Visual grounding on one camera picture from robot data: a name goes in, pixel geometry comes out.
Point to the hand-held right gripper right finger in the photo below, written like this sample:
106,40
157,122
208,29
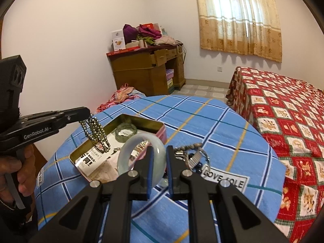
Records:
169,177

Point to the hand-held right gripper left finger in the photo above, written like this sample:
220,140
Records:
151,174

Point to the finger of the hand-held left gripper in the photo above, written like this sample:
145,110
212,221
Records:
63,122
76,112

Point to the silver watch with metal band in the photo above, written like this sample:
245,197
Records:
195,158

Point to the white jade bangle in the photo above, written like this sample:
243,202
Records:
126,151

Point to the pink and gold tin box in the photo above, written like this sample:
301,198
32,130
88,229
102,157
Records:
136,120

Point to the person's left hand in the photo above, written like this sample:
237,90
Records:
26,172

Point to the white printed paper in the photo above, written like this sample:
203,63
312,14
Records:
93,157

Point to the green glass bangle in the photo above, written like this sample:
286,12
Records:
119,134

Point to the pile of pink clothes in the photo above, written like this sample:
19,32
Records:
124,95

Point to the blue plaid bedsheet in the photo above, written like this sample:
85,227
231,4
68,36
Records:
202,121

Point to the brown wooden desk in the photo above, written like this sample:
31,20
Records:
136,73

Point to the flat red box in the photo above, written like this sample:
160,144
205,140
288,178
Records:
119,52

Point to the white cardboard box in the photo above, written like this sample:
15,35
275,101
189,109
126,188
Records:
118,40

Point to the beige box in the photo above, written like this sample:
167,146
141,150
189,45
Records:
131,45

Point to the yellow storage box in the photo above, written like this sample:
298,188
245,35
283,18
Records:
170,83

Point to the purple cloth bag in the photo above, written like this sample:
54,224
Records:
130,31

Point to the open wooden desk drawer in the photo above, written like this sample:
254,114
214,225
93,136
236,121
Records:
159,58

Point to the olive green cloth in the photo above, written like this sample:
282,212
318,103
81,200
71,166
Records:
145,40

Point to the purple storage box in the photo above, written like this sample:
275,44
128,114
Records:
170,74

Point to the magenta cloth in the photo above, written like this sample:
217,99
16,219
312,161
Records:
149,31

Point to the pink quilted cloth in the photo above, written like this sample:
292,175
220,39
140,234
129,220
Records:
164,41

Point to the red patterned bedspread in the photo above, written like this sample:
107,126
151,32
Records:
286,121

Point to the beige patterned curtain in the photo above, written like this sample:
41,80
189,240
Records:
235,17

